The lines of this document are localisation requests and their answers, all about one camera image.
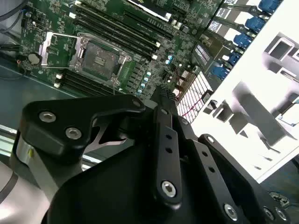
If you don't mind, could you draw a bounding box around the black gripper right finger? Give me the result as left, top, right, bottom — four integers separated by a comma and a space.
167, 92, 293, 224

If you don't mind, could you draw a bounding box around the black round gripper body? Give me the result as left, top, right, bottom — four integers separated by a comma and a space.
45, 142, 225, 224

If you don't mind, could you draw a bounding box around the metal socket cover frame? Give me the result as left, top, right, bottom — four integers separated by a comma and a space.
40, 31, 83, 70

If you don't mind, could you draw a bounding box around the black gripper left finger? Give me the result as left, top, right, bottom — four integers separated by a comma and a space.
10, 85, 183, 208

